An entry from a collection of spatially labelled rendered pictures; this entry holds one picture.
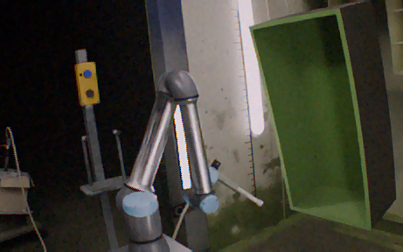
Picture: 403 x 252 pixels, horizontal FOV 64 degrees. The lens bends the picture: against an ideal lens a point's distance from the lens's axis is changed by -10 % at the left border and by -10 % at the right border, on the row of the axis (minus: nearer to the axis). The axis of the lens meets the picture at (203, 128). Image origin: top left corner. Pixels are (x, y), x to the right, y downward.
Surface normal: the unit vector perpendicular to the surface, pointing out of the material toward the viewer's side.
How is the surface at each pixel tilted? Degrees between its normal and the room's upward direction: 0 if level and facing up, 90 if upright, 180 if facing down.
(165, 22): 90
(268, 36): 90
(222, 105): 90
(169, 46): 90
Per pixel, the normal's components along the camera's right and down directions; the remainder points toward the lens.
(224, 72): 0.57, 0.07
